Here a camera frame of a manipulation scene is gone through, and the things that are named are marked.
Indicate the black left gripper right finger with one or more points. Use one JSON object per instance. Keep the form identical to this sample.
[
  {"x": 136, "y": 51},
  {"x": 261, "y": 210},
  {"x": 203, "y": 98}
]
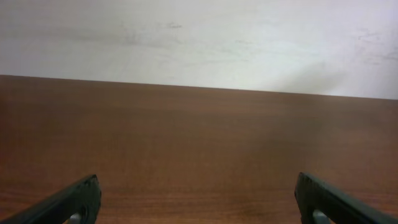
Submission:
[{"x": 320, "y": 202}]

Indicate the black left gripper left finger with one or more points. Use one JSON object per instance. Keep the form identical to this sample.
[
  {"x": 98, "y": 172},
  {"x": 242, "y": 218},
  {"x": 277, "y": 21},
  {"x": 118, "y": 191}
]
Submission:
[{"x": 80, "y": 202}]

